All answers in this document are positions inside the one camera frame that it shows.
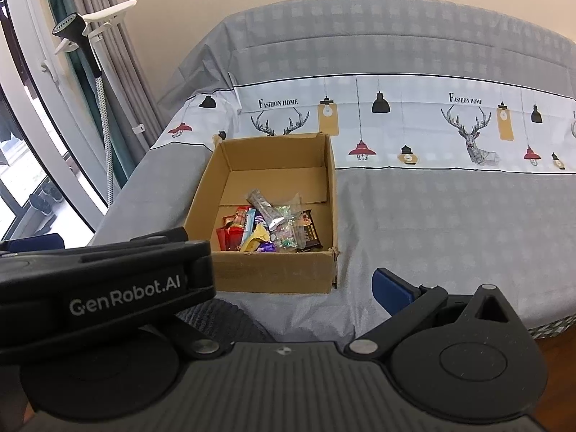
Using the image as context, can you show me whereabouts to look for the silver snack packet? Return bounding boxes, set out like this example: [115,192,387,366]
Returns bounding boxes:
[247,189,285,230]

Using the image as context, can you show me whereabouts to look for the brown snack packet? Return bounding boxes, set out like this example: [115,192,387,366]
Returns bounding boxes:
[294,209,324,252]

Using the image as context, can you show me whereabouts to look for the red snack packet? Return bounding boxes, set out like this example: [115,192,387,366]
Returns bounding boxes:
[215,225,246,253]

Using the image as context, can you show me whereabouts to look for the grey curtain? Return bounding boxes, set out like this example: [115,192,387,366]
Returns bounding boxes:
[38,0,165,185]

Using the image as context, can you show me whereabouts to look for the blue snack packet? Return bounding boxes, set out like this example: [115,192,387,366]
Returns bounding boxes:
[238,207,257,246]

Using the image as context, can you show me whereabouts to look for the cardboard box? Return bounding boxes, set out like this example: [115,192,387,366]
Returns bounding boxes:
[182,131,340,295]

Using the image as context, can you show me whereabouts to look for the clear candy bag pink label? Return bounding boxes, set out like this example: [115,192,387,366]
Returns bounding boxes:
[270,193,304,253]

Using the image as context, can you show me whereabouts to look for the dark grey knit cloth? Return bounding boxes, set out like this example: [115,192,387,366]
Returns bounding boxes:
[177,299,275,343]

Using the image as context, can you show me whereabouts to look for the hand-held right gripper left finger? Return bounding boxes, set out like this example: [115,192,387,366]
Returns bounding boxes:
[173,312,232,360]

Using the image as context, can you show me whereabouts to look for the printed grey bed sheet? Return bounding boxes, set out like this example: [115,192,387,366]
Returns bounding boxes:
[92,0,576,343]

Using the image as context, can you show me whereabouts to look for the garment steamer stand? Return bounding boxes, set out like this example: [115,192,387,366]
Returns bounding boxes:
[40,0,138,203]

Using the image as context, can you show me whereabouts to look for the orange snack packet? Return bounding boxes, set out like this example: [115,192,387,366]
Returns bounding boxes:
[224,207,250,230]

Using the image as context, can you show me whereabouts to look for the white window frame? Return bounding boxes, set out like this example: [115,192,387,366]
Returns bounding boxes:
[0,0,109,241]

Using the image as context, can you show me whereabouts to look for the yellow snack packet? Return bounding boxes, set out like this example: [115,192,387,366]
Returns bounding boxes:
[238,225,271,253]

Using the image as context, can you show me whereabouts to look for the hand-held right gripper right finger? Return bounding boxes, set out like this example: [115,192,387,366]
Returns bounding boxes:
[344,267,516,363]

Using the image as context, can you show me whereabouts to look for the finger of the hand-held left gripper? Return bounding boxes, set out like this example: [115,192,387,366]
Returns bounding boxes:
[0,233,66,258]
[65,227,189,257]

